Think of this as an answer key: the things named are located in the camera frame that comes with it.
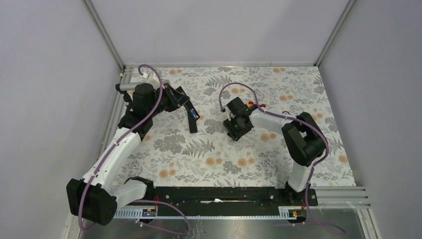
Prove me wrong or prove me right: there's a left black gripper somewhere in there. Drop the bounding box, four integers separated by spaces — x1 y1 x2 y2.
148 83 190 117

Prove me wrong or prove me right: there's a floral table mat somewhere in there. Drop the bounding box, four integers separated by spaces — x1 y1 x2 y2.
113 67 355 187

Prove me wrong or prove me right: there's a blue battery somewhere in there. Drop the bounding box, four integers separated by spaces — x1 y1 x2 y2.
190 109 200 120

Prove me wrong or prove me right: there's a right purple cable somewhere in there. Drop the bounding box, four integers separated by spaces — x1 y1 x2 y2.
218 82 347 235

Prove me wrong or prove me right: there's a grey microphone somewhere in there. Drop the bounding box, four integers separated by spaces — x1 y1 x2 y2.
115 82 139 92

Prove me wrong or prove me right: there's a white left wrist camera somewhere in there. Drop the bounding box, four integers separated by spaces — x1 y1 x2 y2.
142 72 160 90

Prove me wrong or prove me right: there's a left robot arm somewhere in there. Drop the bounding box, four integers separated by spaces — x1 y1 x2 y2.
66 81 199 231

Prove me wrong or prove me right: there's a black remote control back up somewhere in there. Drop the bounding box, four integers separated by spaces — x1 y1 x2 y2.
188 114 198 134

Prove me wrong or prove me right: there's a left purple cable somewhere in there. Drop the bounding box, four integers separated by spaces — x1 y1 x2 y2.
78 64 192 237

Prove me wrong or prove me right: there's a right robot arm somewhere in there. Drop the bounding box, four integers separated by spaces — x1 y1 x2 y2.
220 97 329 205

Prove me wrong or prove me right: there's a purple cable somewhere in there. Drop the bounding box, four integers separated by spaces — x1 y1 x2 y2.
78 64 192 237
218 82 347 235

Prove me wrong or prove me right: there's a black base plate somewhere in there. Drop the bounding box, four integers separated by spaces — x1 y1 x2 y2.
135 187 318 217

